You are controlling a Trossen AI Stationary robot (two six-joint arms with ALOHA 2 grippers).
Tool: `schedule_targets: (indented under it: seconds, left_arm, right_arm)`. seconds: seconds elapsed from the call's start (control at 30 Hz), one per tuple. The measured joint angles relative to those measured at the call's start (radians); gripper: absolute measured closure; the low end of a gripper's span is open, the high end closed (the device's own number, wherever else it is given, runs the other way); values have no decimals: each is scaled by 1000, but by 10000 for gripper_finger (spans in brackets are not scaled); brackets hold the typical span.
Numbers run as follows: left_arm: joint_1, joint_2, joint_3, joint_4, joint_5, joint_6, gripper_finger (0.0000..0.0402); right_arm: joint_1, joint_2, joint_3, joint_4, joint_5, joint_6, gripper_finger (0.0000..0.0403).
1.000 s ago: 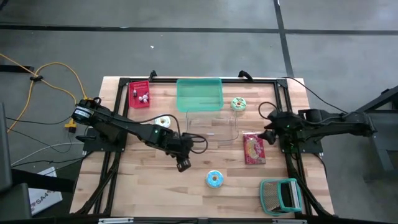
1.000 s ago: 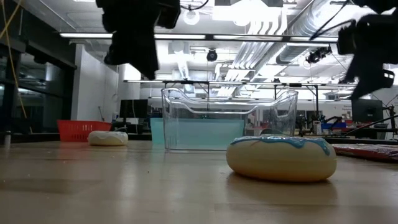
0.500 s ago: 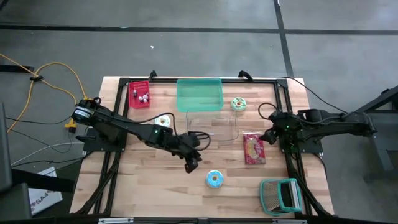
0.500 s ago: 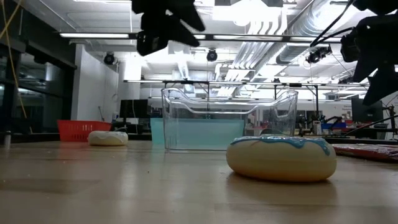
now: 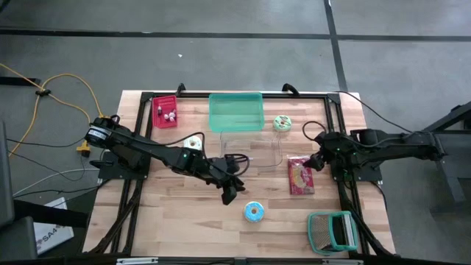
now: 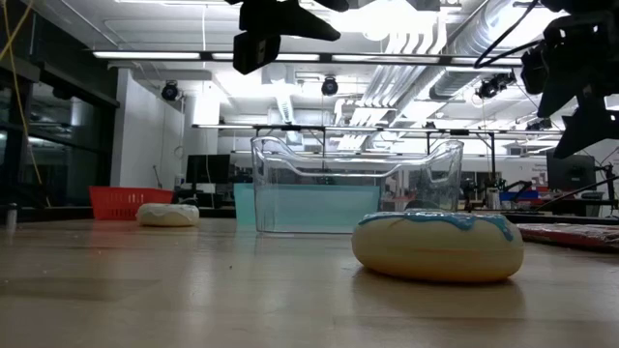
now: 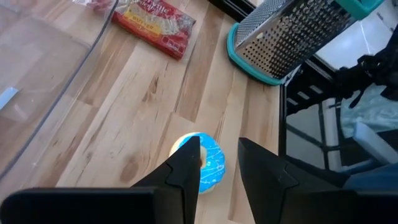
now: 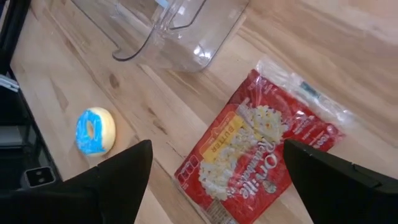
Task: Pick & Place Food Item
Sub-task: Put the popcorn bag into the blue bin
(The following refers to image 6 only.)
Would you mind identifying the black slanted rod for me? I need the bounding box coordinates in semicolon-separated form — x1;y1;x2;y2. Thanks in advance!
531;174;619;214

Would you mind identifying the red plastic basket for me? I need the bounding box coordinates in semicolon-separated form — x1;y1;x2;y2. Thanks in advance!
88;186;175;221

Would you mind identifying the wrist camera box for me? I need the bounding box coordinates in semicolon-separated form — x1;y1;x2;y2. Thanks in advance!
232;31;282;76
519;42;551;96

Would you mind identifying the white frosted donut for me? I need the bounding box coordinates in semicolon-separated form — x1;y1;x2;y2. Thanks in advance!
135;202;201;228

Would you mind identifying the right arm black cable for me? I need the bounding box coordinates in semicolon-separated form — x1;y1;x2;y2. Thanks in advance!
472;0;545;70

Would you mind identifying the green translucent plastic bin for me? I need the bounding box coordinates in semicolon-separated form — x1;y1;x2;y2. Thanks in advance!
233;182;383;228

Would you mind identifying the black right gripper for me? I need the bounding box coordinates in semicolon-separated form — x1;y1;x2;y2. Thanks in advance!
536;0;619;160

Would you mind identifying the red snack packet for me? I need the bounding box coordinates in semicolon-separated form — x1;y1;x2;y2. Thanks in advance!
516;221;619;253

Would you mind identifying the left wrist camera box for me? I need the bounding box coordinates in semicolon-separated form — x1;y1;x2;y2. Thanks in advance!
232;31;282;76

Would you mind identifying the blue frosted donut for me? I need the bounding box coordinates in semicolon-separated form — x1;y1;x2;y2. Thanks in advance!
350;211;526;284

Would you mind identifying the silver ventilation duct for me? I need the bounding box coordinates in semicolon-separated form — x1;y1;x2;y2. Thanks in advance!
427;0;538;102

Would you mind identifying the black monitor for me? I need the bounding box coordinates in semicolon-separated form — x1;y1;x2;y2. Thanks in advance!
545;152;598;192
185;154;232;185

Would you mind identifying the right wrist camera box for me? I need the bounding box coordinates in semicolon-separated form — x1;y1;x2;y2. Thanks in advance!
519;42;551;96

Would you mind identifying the yellow extension cable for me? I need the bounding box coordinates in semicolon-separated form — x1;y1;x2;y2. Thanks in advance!
0;0;49;209

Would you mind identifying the overhead LED light bar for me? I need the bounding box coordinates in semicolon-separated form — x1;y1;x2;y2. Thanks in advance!
91;49;526;68

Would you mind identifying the clear plastic bin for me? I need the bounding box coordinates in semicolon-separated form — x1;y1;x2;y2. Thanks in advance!
250;135;465;235

